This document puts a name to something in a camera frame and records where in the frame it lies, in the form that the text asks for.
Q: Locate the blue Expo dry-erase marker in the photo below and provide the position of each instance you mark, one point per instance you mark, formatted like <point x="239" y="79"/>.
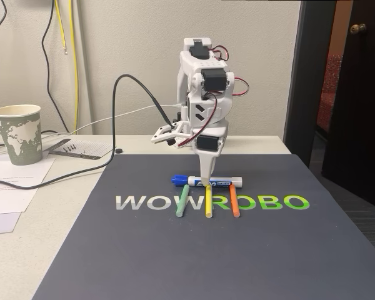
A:
<point x="225" y="182"/>

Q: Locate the yellow chalk stick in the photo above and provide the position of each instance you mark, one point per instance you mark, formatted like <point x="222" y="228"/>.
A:
<point x="208" y="201"/>

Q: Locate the green chalk stick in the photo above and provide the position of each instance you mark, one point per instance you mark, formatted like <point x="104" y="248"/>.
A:
<point x="182" y="201"/>

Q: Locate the orange chalk stick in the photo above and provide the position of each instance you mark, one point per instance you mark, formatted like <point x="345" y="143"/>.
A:
<point x="234" y="201"/>

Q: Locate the dark grey WOWROBO mat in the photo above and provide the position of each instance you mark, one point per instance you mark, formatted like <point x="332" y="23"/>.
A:
<point x="206" y="256"/>

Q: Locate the small black round cap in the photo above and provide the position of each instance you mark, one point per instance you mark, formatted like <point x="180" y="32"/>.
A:
<point x="118" y="151"/>

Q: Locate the lined paper sheet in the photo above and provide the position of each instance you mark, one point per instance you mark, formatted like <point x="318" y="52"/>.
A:
<point x="87" y="150"/>

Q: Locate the dark wooden door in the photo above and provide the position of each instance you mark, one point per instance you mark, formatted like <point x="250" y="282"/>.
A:
<point x="362" y="93"/>

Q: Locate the brass door knob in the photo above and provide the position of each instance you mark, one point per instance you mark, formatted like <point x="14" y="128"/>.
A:
<point x="358" y="28"/>

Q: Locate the paper cup world map print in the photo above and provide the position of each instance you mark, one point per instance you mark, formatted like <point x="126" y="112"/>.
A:
<point x="18" y="137"/>

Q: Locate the large white paper sheet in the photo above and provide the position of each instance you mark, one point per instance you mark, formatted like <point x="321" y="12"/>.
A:
<point x="15" y="190"/>

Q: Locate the small white paper sheet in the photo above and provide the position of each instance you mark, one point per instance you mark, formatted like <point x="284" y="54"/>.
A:
<point x="0" y="223"/>

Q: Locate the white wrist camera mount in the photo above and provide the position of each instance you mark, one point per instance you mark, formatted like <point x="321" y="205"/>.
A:
<point x="168" y="132"/>

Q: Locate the dark door frame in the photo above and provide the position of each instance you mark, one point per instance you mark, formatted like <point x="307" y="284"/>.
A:
<point x="306" y="78"/>

